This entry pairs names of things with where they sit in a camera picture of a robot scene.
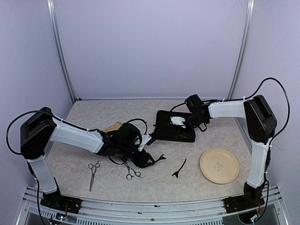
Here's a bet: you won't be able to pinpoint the left aluminium frame post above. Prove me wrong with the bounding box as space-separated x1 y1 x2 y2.
47 0 76 104

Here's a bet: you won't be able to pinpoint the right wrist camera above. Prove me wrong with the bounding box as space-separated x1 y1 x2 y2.
170 116 186 128

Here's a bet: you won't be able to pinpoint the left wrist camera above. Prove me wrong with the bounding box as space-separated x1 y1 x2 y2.
135 134 156 152

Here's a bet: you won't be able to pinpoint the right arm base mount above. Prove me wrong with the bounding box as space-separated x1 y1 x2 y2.
223 182 266 213

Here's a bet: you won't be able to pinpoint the silver scissors left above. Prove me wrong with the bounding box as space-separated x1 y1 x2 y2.
88 160 100 192

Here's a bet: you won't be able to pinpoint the right aluminium frame post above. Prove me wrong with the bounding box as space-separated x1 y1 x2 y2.
227 0 255 100

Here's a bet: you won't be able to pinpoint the front aluminium rail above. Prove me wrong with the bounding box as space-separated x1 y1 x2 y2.
14 186 290 225

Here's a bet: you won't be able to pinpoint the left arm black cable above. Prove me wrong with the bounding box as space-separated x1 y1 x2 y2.
6 110 63 155

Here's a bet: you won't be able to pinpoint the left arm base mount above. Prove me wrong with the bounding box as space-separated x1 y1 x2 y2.
40 192 82 214

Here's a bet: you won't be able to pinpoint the aluminium frame post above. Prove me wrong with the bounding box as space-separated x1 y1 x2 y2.
47 0 76 104
227 0 255 100

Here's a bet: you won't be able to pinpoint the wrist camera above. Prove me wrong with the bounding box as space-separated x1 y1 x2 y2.
135 134 156 152
170 116 186 128

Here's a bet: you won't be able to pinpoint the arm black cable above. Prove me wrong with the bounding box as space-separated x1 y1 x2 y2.
243 77 291 141
6 110 63 155

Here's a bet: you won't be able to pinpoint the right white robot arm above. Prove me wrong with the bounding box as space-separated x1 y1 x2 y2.
184 94 277 189

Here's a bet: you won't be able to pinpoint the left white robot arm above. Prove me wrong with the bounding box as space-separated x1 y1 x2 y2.
20 107 156 209

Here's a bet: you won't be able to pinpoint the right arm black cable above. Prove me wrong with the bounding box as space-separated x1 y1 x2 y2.
243 77 291 141

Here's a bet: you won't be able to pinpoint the silver thinning scissors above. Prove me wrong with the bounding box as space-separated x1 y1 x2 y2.
124 162 143 180

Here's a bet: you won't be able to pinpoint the beige round plate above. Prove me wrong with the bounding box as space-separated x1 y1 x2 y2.
199 149 240 184

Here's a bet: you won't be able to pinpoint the black zippered tool case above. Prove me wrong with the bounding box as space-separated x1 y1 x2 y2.
151 110 195 143

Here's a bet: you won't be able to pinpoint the woven bamboo tray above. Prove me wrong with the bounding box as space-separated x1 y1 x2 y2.
102 122 122 133

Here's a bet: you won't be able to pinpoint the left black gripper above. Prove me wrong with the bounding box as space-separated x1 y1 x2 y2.
117 142 156 168

